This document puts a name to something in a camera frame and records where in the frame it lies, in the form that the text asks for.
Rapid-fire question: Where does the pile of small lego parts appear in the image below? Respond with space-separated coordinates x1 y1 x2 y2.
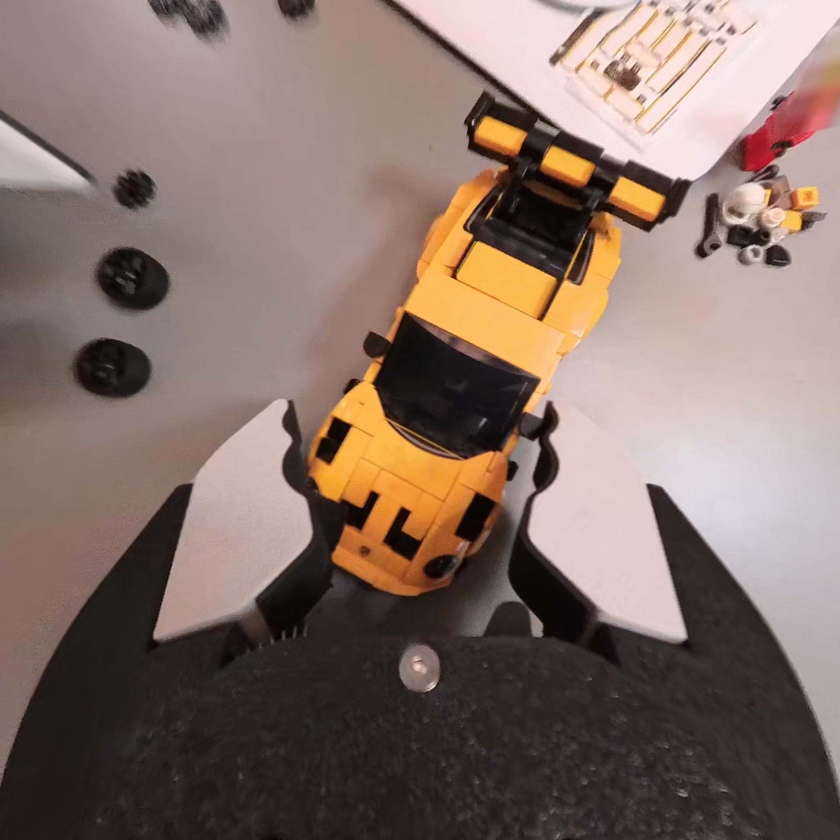
696 164 826 269

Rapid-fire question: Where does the red lego piece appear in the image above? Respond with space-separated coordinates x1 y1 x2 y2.
738 91 821 173

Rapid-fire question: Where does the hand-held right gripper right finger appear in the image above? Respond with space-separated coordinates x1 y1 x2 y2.
508 400 689 647

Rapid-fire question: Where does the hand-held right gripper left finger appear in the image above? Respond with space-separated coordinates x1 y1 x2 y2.
152 398 333 647

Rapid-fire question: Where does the orange lego car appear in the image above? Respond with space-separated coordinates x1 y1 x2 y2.
307 92 693 597

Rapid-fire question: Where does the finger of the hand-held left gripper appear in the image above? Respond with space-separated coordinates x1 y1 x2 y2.
0 108 98 194

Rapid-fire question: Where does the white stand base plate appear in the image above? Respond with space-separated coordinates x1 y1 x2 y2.
394 0 840 181

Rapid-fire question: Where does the black lego wheel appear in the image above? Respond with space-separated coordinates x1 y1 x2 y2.
74 337 153 399
96 246 170 311

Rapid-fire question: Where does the lego sticker sheet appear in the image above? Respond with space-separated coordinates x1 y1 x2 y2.
550 0 759 135

